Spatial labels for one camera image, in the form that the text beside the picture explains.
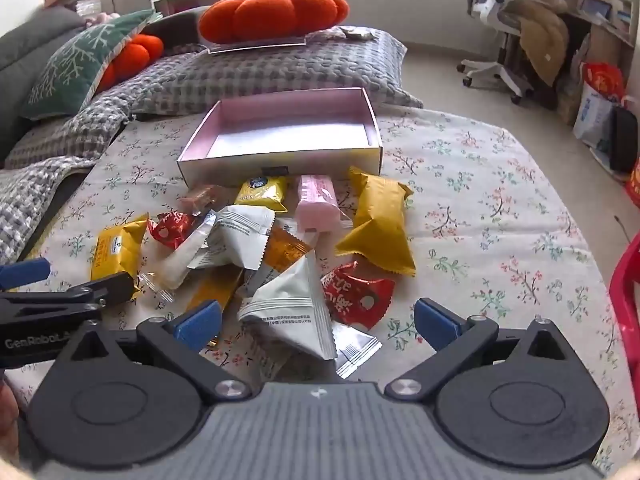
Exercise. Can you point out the black bag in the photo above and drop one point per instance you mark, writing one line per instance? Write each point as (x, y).
(625, 140)

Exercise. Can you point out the small red candy packet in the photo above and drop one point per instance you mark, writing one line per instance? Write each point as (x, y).
(170, 227)

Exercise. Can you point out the white office chair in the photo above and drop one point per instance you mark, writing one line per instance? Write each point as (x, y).
(492, 15)

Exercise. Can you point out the pink wafer packet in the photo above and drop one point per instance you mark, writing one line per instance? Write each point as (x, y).
(315, 205)

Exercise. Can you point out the pink cardboard box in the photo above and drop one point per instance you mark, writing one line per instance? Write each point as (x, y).
(290, 130)

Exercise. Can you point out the red foil snack packet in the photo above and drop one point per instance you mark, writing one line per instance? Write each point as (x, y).
(357, 297)

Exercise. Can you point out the clear acrylic board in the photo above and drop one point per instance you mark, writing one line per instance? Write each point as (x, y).
(260, 46)

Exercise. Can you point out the silver snack packet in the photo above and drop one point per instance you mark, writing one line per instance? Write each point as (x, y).
(355, 352)

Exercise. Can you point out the large orange pumpkin cushion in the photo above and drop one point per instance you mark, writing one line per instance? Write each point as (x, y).
(270, 15)

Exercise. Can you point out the wooden desk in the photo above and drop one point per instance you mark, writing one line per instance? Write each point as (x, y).
(605, 25)

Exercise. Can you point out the small orange pumpkin cushion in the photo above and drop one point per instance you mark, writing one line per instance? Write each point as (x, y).
(135, 55)

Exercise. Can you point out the glossy yellow snack packet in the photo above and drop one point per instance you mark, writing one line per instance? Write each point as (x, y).
(262, 195)

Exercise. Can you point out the silvery wrappers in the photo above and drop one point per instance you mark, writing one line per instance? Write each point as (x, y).
(350, 33)

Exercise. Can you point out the red plastic stool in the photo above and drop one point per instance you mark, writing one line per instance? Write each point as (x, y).
(627, 280)

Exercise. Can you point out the grey checked quilt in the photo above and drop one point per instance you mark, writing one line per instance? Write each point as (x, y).
(225, 80)

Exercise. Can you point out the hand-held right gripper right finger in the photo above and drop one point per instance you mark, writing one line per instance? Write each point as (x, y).
(440, 325)

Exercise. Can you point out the orange snack packet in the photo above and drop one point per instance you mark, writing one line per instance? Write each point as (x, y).
(285, 252)

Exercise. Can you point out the brown cake in clear wrapper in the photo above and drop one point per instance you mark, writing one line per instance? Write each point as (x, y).
(202, 196)

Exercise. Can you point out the blue-screen tablet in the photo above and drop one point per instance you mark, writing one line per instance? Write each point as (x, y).
(596, 8)

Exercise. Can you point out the large yellow snack packet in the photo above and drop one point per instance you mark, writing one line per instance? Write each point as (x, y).
(380, 225)

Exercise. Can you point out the white and blue bag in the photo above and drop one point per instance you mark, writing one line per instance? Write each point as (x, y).
(592, 115)

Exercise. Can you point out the white triangular snack packet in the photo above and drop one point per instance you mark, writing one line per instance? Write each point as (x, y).
(295, 310)

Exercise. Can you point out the beige fleece coat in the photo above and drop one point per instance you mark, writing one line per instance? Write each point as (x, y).
(542, 35)

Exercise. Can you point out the yellow packet with red print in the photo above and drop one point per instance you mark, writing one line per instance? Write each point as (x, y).
(117, 250)

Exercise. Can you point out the floral bed sheet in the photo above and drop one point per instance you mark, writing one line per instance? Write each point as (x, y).
(475, 200)

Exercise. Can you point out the red gift bag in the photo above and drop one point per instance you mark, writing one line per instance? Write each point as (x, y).
(602, 80)

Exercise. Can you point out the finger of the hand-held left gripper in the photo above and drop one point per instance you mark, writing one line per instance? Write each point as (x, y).
(105, 287)
(25, 274)

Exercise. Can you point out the gold orange snack bar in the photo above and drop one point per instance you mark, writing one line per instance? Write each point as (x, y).
(215, 287)

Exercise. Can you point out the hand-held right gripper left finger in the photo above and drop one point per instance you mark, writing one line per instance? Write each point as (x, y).
(197, 322)

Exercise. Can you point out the green snowflake pillow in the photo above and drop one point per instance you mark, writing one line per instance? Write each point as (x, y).
(75, 60)

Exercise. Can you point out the red patterned shopping bag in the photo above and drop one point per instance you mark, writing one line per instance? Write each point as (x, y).
(634, 180)

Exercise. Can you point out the white rice bar clear wrapper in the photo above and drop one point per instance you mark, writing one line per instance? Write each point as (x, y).
(185, 255)

